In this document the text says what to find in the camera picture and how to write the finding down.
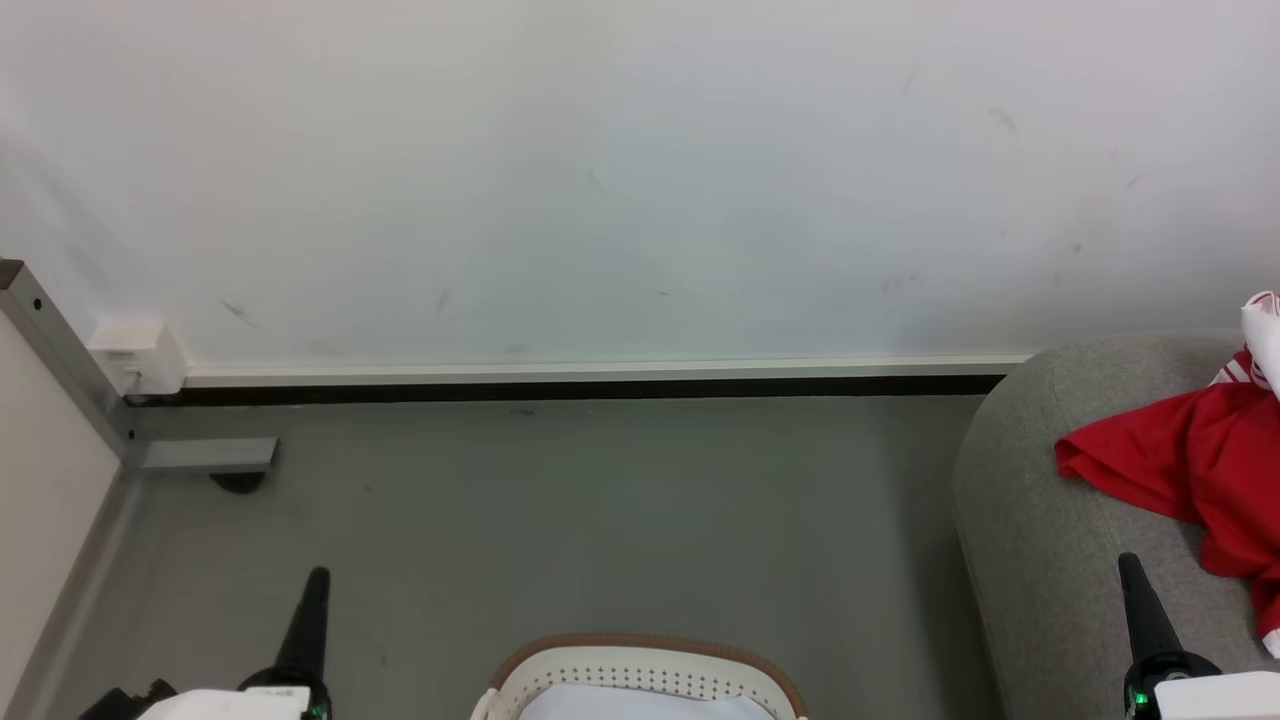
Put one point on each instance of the black round foot pad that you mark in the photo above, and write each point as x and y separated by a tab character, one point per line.
238	483

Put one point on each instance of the red garment with white lining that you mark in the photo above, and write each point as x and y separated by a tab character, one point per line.
1200	460

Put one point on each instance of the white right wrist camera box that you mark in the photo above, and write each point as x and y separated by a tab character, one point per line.
1225	698

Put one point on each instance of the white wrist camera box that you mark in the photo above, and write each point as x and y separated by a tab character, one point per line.
1225	698
225	705

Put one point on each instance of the white wall socket box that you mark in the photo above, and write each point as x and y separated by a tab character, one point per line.
140	355

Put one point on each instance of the grey fabric sofa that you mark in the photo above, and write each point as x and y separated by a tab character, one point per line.
1060	560

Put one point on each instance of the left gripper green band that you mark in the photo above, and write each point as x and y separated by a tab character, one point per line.
318	703

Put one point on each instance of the white laundry basket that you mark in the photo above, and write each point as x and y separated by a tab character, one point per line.
650	665

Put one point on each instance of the white and black baseboard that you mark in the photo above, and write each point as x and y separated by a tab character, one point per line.
600	382

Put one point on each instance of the pale blue cloth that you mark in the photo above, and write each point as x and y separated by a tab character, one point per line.
645	705

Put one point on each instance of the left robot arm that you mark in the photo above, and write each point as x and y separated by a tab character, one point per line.
125	702

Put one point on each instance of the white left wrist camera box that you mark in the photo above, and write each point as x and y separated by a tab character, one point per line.
225	705

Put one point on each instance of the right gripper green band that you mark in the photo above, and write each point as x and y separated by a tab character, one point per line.
1145	690

